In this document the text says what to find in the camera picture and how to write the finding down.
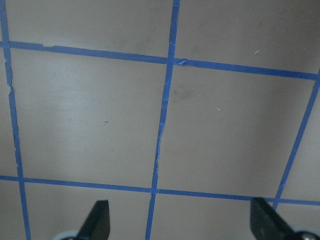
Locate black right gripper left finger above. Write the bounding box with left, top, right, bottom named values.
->
left=76, top=200, right=111, bottom=240

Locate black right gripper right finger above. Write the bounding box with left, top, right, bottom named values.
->
left=250, top=197, right=320, bottom=240

